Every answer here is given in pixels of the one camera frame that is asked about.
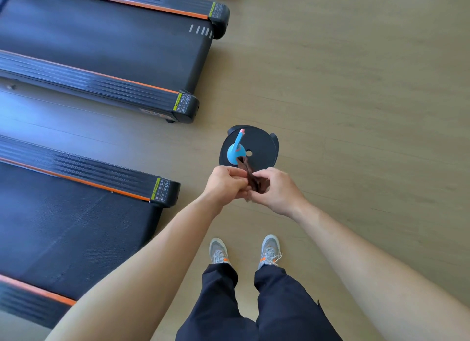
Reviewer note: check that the person's right hand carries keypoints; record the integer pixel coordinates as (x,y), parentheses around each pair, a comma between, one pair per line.
(281,194)

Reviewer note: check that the person's left hand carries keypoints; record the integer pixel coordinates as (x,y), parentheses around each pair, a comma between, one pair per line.
(222,184)

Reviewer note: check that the person's right thumb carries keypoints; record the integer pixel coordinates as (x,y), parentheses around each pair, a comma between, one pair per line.
(263,173)

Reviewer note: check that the person's left thumb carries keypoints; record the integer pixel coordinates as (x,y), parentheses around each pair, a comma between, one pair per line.
(238,172)

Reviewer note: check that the brown cloth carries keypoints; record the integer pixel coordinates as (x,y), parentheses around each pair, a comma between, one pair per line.
(253,177)

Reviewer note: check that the person's left forearm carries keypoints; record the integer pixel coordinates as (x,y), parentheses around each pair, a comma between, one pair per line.
(147,274)

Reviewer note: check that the person's right forearm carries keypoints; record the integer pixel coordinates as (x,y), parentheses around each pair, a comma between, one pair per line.
(382,274)

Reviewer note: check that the black round stool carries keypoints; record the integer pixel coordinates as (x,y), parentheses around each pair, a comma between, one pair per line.
(259,146)

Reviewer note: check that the person's grey right shoe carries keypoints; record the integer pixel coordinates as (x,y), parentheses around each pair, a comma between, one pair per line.
(270,249)

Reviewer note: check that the person's grey shoe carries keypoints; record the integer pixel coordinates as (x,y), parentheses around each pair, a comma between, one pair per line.
(270,249)
(219,252)

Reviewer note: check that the person's grey left shoe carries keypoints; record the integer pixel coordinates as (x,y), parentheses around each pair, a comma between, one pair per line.
(219,252)

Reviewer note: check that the person's dark trousers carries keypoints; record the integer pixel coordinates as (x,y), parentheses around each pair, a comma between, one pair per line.
(282,307)

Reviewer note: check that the black treadmill orange stripe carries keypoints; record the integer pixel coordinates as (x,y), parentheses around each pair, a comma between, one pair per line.
(102,43)
(66,219)

